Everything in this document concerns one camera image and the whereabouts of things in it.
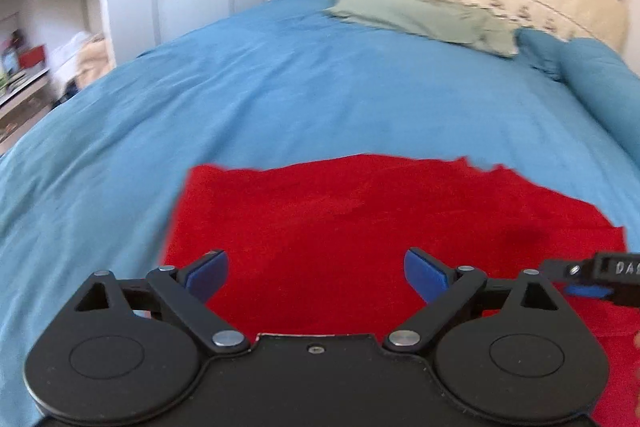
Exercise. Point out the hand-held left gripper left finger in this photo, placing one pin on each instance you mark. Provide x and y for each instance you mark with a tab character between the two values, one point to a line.
207	276

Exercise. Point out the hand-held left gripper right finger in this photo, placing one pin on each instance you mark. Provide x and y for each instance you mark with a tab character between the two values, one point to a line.
425	276

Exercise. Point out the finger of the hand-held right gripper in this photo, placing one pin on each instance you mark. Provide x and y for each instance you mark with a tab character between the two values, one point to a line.
587	291

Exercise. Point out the red cloth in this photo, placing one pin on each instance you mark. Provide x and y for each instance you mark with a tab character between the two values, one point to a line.
325	227

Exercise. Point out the blue bed sheet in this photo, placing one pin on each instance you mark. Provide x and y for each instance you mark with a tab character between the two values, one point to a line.
250	97

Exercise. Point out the blue bolster pillow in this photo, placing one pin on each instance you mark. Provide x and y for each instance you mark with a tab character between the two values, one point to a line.
600	82

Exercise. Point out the beige cloth bundle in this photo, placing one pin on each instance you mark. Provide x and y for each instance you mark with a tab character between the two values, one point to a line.
95	59

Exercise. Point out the green pillow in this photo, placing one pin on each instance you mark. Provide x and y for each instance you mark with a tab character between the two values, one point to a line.
420	14

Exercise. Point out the red box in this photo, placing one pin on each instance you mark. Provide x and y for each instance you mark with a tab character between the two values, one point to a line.
33	56

